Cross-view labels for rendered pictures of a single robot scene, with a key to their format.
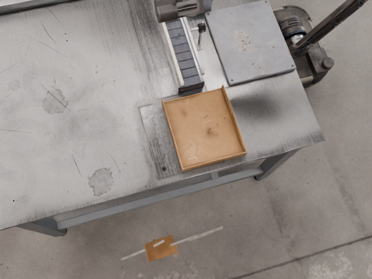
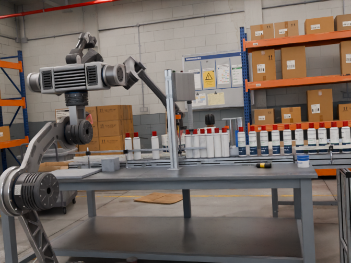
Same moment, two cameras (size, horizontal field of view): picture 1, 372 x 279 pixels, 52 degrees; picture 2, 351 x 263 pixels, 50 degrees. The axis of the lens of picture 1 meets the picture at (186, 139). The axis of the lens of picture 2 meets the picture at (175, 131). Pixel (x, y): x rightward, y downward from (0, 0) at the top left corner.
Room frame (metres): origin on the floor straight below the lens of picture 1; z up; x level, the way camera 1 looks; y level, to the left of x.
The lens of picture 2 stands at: (3.22, -1.62, 1.22)
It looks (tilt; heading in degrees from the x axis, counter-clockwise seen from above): 3 degrees down; 131
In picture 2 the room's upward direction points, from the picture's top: 4 degrees counter-clockwise
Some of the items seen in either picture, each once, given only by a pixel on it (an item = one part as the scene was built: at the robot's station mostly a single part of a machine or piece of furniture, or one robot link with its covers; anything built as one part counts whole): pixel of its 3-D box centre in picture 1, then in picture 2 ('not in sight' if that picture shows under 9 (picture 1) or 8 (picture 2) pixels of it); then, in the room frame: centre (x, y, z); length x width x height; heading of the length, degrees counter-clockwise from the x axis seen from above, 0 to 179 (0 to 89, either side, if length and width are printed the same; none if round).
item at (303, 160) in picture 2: not in sight; (303, 160); (2.30, 0.58, 0.87); 0.07 x 0.07 x 0.07
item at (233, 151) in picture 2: not in sight; (233, 136); (1.77, 0.65, 1.01); 0.14 x 0.13 x 0.26; 26
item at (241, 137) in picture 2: not in sight; (241, 141); (1.87, 0.59, 0.98); 0.05 x 0.05 x 0.20
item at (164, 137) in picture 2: not in sight; (173, 143); (1.11, 0.75, 0.95); 0.20 x 0.20 x 0.14
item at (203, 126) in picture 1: (203, 126); (52, 166); (0.54, -0.06, 0.85); 0.30 x 0.26 x 0.04; 26
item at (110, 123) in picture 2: not in sight; (98, 146); (-2.09, 2.37, 0.70); 1.20 x 0.82 x 1.39; 31
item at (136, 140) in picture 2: not in sight; (136, 145); (1.18, 0.26, 0.98); 0.05 x 0.05 x 0.20
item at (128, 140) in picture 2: not in sight; (128, 146); (1.13, 0.22, 0.98); 0.05 x 0.05 x 0.20
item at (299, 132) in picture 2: not in sight; (299, 139); (2.21, 0.76, 0.98); 0.05 x 0.05 x 0.20
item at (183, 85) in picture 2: not in sight; (180, 87); (1.57, 0.35, 1.38); 0.17 x 0.10 x 0.19; 81
